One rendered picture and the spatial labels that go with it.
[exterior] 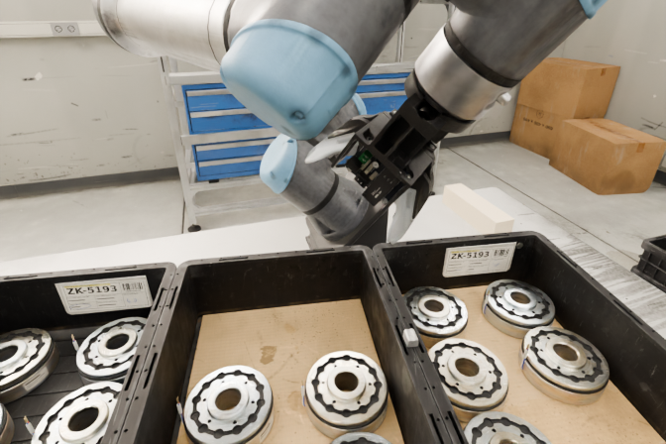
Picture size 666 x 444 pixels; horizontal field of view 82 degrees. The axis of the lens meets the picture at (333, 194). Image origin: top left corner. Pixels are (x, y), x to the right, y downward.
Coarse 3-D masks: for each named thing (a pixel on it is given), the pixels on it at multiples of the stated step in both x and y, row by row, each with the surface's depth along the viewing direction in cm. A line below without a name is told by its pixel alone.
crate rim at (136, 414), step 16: (240, 256) 60; (256, 256) 60; (272, 256) 60; (288, 256) 60; (304, 256) 61; (320, 256) 61; (368, 256) 60; (176, 272) 57; (176, 288) 55; (384, 288) 53; (176, 304) 51; (384, 304) 51; (160, 320) 48; (400, 320) 48; (160, 336) 46; (400, 336) 48; (160, 352) 44; (400, 352) 44; (144, 368) 42; (416, 368) 42; (144, 384) 40; (416, 384) 40; (144, 400) 38; (432, 400) 38; (128, 416) 37; (144, 416) 38; (432, 416) 37; (128, 432) 36; (432, 432) 36
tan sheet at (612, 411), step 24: (456, 288) 68; (480, 288) 68; (480, 312) 63; (480, 336) 59; (504, 336) 59; (504, 360) 55; (528, 384) 51; (504, 408) 48; (528, 408) 48; (552, 408) 48; (576, 408) 48; (600, 408) 48; (624, 408) 48; (552, 432) 46; (576, 432) 46; (600, 432) 46; (624, 432) 46; (648, 432) 46
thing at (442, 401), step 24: (432, 240) 64; (456, 240) 64; (480, 240) 64; (384, 264) 58; (576, 264) 58; (600, 288) 53; (408, 312) 49; (624, 312) 49; (648, 336) 46; (432, 384) 40
